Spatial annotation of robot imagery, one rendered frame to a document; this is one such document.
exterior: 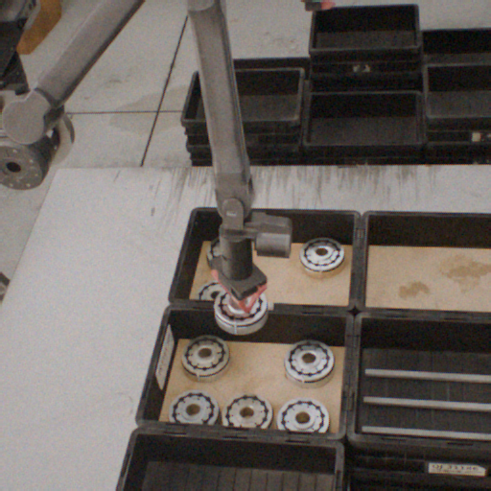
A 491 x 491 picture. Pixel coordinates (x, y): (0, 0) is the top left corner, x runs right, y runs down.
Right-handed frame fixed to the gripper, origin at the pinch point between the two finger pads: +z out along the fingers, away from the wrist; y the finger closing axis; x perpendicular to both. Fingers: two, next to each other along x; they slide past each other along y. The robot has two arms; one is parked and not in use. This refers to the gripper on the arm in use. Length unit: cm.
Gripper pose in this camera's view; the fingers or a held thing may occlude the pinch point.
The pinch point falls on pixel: (240, 300)
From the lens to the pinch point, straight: 160.6
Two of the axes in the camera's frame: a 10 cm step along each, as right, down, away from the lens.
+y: -5.6, -5.9, 5.9
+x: -8.3, 4.3, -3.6
